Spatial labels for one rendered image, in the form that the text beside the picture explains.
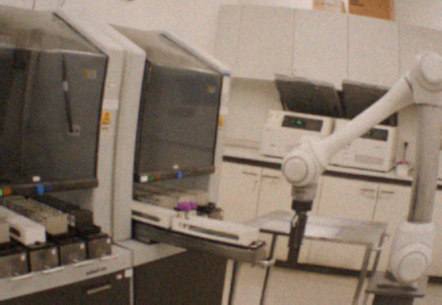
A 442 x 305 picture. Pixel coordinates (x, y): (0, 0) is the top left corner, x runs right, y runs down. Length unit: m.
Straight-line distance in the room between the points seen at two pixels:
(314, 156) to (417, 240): 0.47
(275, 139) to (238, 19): 1.17
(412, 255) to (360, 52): 3.07
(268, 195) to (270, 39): 1.31
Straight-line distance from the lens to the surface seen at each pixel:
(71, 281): 1.64
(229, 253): 1.85
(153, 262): 2.04
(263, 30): 4.69
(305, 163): 1.54
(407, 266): 1.54
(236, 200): 4.42
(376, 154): 4.05
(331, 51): 4.47
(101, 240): 1.73
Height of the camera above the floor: 1.28
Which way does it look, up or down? 4 degrees down
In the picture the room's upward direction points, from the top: 6 degrees clockwise
